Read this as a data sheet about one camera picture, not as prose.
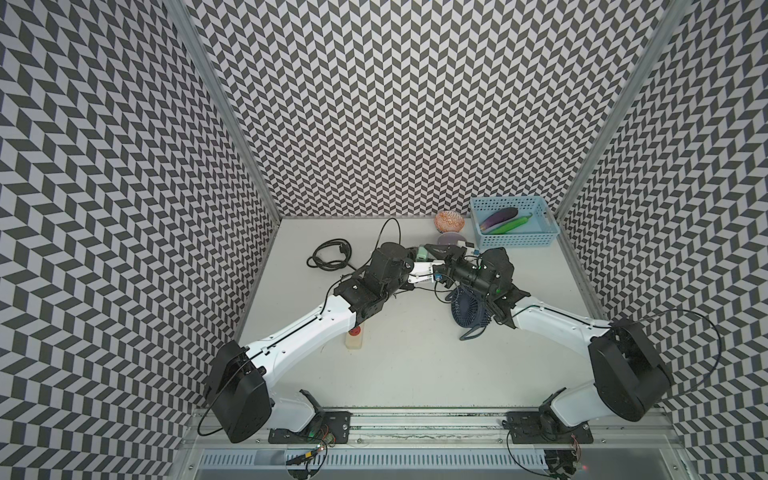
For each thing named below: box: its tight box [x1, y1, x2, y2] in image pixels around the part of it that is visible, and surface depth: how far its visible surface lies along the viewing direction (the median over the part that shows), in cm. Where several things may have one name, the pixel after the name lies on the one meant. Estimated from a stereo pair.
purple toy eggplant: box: [480, 207, 519, 230], surface depth 115 cm
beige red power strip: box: [345, 325, 363, 349], surface depth 87 cm
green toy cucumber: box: [490, 212, 533, 235], surface depth 113 cm
